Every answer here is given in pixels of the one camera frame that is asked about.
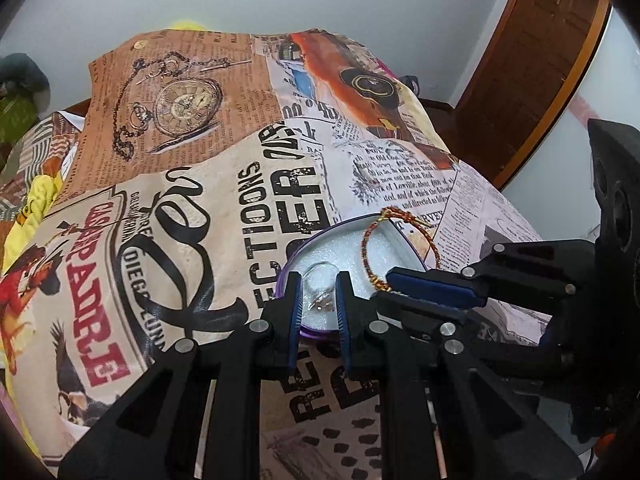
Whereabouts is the patchwork patterned quilt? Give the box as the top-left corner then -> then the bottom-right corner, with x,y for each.
0,109 -> 88,223

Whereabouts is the brown wooden door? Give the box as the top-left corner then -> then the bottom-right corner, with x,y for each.
442,0 -> 615,192

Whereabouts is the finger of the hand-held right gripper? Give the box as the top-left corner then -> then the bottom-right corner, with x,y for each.
386,240 -> 598,311
371,291 -> 566,386

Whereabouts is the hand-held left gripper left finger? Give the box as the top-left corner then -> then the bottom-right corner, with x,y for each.
57,271 -> 306,480

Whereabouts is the red gold braided bracelet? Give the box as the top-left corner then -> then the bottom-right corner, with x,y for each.
360,206 -> 442,292

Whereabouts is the printed newspaper-pattern blanket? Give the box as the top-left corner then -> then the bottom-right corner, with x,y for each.
0,27 -> 556,480

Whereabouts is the clear ring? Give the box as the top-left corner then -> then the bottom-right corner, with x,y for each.
304,261 -> 342,312

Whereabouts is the yellow cloth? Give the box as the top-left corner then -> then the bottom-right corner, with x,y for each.
0,172 -> 68,273

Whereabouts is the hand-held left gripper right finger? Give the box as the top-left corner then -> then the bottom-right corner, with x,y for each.
335,271 -> 586,480

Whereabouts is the wooden bed frame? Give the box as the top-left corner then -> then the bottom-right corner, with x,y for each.
419,97 -> 458,117

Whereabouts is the round purple jewelry box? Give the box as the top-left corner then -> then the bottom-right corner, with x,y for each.
275,214 -> 431,347

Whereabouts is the green grey stuffed cushion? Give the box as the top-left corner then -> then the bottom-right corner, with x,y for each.
0,52 -> 52,148

